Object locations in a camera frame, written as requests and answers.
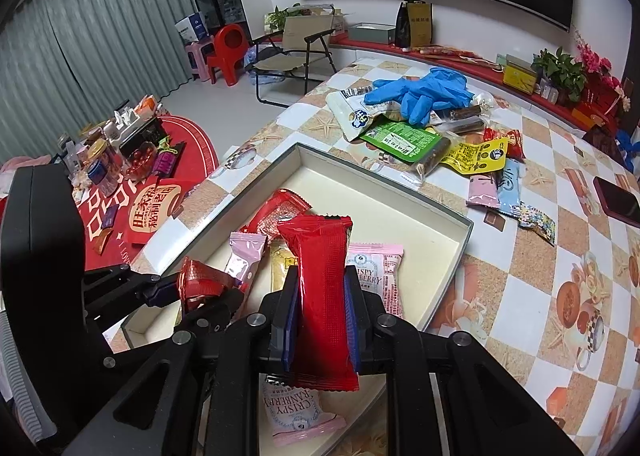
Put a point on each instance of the small pink snack packet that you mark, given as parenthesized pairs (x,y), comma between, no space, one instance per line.
(245,256)

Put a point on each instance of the gold snack packet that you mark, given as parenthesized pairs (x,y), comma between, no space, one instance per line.
(282,266)

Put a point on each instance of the dark brown snack bar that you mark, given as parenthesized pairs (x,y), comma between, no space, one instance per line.
(465,119)

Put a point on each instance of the pink cloth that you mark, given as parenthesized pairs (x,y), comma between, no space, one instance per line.
(20,169)

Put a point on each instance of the red gift basket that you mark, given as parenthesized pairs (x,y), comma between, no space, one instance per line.
(607,99)

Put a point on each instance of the grey metal tin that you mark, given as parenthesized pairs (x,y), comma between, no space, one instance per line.
(370,34)

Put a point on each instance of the green potted plant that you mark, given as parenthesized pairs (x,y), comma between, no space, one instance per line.
(562,71)

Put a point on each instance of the dark brown bag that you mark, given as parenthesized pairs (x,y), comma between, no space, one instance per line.
(600,134)

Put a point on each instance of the small leafy plant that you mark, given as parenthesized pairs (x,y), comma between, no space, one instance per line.
(277,16)

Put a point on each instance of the clear plastic wrapper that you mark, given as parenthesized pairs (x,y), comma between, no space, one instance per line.
(482,100)

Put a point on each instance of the pink white snack packet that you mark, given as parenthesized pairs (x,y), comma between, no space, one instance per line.
(300,411)
(380,281)

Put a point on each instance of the red patterned snack packet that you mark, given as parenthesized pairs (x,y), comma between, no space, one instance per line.
(512,144)

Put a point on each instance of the grey pleated curtain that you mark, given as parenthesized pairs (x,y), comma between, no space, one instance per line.
(90,46)

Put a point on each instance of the dark red phone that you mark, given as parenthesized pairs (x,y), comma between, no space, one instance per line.
(617,201)

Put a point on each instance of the blue white carton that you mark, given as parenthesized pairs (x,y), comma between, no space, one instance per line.
(192,26)

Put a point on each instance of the clear tub red candies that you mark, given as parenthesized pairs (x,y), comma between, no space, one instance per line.
(140,161)

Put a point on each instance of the yellow snack packet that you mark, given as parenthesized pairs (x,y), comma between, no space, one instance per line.
(475,156)

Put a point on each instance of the pale pink snack packet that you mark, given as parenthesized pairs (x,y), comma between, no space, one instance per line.
(482,191)

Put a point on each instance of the green snack packet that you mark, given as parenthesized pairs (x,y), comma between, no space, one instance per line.
(405,141)

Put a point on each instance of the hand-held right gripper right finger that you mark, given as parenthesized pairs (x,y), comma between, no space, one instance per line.
(352,331)

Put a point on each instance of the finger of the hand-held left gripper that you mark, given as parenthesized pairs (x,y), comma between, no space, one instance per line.
(162,295)
(220,308)

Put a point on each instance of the light blue snack packet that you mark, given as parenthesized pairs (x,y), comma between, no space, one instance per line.
(507,191)

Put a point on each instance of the pink artificial flowers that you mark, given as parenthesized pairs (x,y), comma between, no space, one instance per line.
(595,61)

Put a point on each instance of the colourful dotted snack packet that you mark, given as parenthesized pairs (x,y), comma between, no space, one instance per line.
(537,223)

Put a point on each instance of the small brown packet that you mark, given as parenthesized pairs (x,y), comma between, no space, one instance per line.
(102,238)

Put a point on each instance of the red gold stick bundle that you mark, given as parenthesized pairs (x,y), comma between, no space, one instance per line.
(460,56)

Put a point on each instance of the beige folding chair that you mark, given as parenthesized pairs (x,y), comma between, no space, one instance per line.
(305,31)

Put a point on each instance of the black gold paper bag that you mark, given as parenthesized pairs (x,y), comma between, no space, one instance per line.
(420,24)

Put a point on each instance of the grey shallow box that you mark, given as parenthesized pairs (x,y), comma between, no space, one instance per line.
(380,216)

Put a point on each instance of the white blue snack packet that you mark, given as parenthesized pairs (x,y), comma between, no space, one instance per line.
(350,116)

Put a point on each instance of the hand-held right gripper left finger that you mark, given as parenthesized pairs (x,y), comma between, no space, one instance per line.
(290,326)

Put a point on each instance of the red plastic chair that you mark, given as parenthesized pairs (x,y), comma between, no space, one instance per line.
(232,44)

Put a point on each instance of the pink plastic stool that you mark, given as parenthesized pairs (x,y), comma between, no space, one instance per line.
(197,51)

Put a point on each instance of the blue rubber glove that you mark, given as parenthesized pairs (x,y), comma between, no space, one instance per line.
(420,109)
(395,89)

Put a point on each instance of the shiny red snack packet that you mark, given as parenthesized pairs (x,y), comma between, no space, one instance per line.
(200,278)
(275,211)

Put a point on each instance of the white plastic rack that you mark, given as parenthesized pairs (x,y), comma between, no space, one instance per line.
(122,124)

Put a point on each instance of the plain red snack packet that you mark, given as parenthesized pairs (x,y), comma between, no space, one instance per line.
(320,286)

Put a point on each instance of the yellow green box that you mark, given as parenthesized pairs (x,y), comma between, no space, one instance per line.
(520,79)

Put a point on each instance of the red round side table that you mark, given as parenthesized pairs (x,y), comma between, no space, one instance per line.
(195,136)

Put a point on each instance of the gold lid clear jar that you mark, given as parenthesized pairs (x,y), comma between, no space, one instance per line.
(102,156)

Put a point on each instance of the open cardboard box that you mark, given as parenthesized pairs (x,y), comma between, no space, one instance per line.
(337,21)

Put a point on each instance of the orange white packet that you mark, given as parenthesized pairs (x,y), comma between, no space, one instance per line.
(146,105)

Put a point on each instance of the pale blue plastic bag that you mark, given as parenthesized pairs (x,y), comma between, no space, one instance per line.
(255,64)

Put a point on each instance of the grey striped cloth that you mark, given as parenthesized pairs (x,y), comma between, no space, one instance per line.
(20,386)

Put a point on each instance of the black tray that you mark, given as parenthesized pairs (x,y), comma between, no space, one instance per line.
(150,129)

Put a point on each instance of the purple snack packet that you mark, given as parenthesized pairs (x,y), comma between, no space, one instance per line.
(165,164)

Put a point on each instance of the blue lid jar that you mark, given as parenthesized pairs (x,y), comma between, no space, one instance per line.
(100,181)

